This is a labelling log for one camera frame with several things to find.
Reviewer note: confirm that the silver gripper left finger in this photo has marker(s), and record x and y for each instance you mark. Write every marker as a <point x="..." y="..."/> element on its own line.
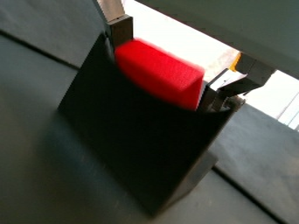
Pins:
<point x="117" y="23"/>

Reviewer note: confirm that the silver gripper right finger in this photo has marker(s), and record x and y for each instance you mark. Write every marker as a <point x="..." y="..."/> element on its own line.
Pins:
<point x="224" y="91"/>

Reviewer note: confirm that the red double-square block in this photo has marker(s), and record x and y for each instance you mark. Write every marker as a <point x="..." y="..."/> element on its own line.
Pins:
<point x="168" y="77"/>

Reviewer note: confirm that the yellow machine in background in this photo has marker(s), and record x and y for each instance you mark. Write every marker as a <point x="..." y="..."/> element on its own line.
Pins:
<point x="232" y="66"/>

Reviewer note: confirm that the black curved holder stand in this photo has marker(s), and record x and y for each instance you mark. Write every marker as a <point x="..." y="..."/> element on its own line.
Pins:
<point x="151" y="141"/>

